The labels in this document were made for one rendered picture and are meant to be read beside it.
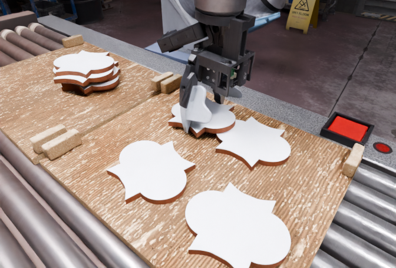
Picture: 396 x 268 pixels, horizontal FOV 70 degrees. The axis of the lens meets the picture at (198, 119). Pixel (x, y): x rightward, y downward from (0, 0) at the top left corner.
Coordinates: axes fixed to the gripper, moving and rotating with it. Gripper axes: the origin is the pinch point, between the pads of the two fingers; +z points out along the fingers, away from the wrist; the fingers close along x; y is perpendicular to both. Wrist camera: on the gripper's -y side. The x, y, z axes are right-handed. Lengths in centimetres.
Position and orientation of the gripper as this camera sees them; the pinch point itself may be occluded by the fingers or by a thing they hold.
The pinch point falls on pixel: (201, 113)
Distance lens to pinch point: 54.1
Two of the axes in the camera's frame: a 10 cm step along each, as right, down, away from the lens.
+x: 6.3, -4.6, 6.3
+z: -0.4, 7.9, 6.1
